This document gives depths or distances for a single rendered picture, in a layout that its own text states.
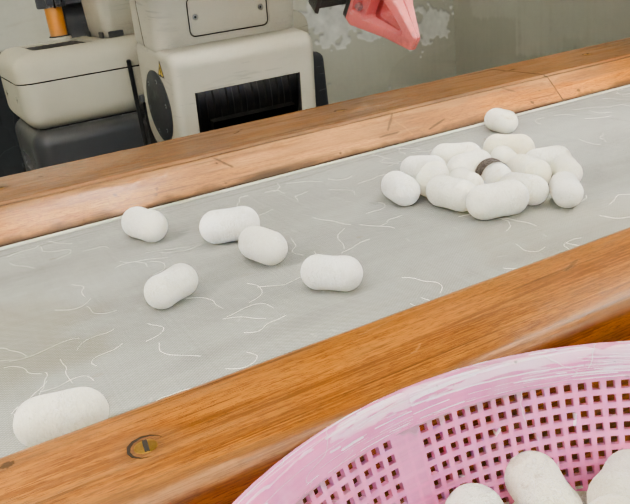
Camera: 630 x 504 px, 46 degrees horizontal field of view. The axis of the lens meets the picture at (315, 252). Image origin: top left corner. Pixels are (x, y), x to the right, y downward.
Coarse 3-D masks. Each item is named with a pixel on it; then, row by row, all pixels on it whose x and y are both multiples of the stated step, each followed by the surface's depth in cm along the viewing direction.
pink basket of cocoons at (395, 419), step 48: (432, 384) 24; (480, 384) 24; (528, 384) 24; (576, 384) 24; (336, 432) 22; (384, 432) 23; (432, 432) 24; (480, 432) 24; (528, 432) 24; (576, 432) 25; (624, 432) 24; (288, 480) 21; (336, 480) 22; (432, 480) 24; (480, 480) 24; (576, 480) 25
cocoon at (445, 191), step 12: (432, 180) 47; (444, 180) 47; (456, 180) 46; (468, 180) 46; (432, 192) 47; (444, 192) 46; (456, 192) 46; (468, 192) 46; (444, 204) 47; (456, 204) 46
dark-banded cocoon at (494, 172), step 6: (498, 162) 49; (474, 168) 50; (486, 168) 49; (492, 168) 48; (498, 168) 48; (504, 168) 48; (486, 174) 48; (492, 174) 48; (498, 174) 48; (504, 174) 48; (486, 180) 48; (492, 180) 48; (498, 180) 48
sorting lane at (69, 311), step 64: (576, 128) 62; (256, 192) 56; (320, 192) 54; (0, 256) 50; (64, 256) 48; (128, 256) 47; (192, 256) 45; (384, 256) 42; (448, 256) 41; (512, 256) 40; (0, 320) 40; (64, 320) 39; (128, 320) 38; (192, 320) 37; (256, 320) 36; (320, 320) 35; (0, 384) 33; (64, 384) 33; (128, 384) 32; (192, 384) 31; (0, 448) 29
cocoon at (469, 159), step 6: (474, 150) 52; (480, 150) 52; (456, 156) 52; (462, 156) 51; (468, 156) 51; (474, 156) 51; (480, 156) 52; (486, 156) 52; (450, 162) 52; (456, 162) 51; (462, 162) 51; (468, 162) 51; (474, 162) 51; (450, 168) 51; (468, 168) 51
